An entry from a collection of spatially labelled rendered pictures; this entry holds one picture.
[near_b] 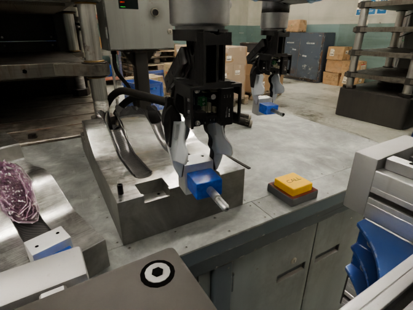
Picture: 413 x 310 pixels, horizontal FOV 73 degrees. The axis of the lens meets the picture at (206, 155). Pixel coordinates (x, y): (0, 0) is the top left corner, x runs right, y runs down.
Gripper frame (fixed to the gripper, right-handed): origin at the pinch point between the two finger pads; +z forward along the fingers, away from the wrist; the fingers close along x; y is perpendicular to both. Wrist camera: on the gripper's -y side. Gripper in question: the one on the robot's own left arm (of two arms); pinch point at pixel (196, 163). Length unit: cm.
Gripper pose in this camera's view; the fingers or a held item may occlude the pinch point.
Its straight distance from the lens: 45.5
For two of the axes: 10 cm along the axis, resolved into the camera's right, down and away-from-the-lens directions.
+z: 0.0, 9.1, 4.1
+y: 4.1, 3.7, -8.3
